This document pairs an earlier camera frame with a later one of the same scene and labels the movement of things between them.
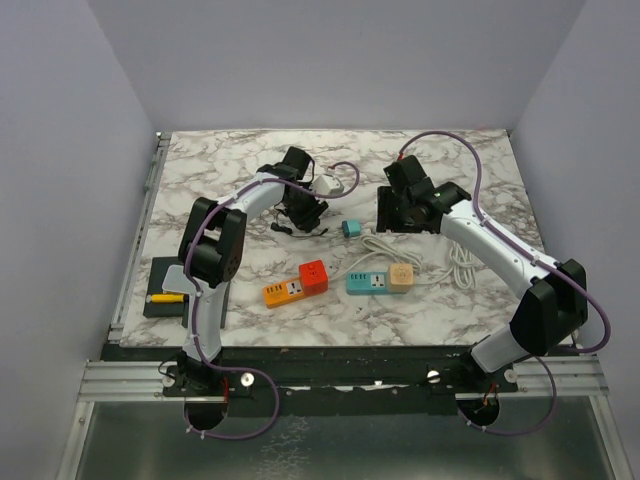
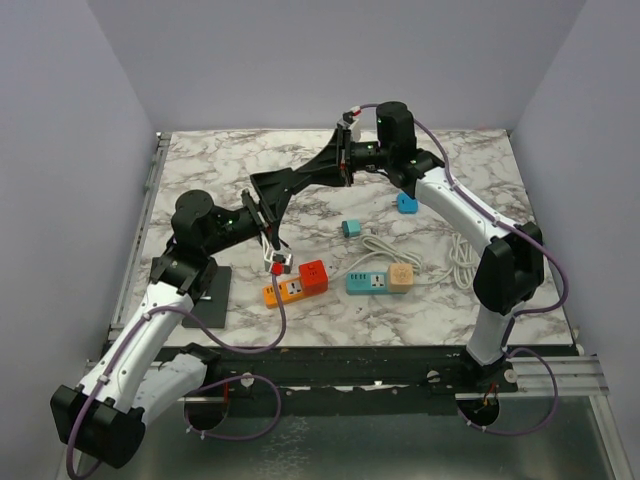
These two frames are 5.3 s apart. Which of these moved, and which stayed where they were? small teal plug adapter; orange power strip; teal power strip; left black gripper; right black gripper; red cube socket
Moved: right black gripper; left black gripper
Stayed: teal power strip; orange power strip; small teal plug adapter; red cube socket
